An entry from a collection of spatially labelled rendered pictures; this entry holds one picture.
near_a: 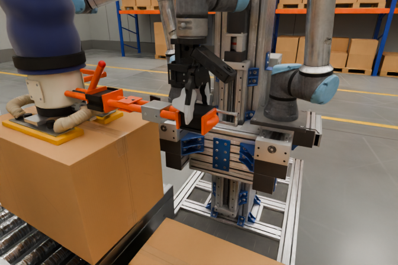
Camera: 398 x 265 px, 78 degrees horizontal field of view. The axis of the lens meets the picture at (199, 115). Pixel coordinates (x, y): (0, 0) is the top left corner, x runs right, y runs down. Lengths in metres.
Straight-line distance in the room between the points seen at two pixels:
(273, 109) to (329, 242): 1.26
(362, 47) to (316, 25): 6.90
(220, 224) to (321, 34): 1.27
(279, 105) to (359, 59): 6.82
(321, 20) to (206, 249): 0.97
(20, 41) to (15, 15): 0.08
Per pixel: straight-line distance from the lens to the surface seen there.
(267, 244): 1.69
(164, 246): 1.20
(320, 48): 0.96
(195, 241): 1.21
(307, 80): 0.99
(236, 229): 1.73
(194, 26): 0.59
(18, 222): 1.56
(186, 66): 0.60
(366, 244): 2.23
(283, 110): 1.10
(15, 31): 0.98
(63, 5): 0.96
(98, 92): 0.90
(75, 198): 0.85
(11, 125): 1.13
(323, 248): 2.07
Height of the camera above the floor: 1.46
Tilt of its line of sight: 22 degrees down
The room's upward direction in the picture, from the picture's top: straight up
